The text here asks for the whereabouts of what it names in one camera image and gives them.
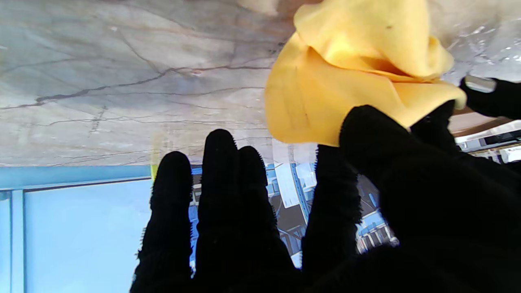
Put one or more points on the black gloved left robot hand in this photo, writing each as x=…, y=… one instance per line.
x=504, y=99

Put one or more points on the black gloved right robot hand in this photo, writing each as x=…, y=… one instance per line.
x=407, y=224

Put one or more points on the yellow cloth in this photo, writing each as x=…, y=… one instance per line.
x=325, y=101

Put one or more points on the printed warehouse backdrop banner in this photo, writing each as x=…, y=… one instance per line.
x=81, y=228

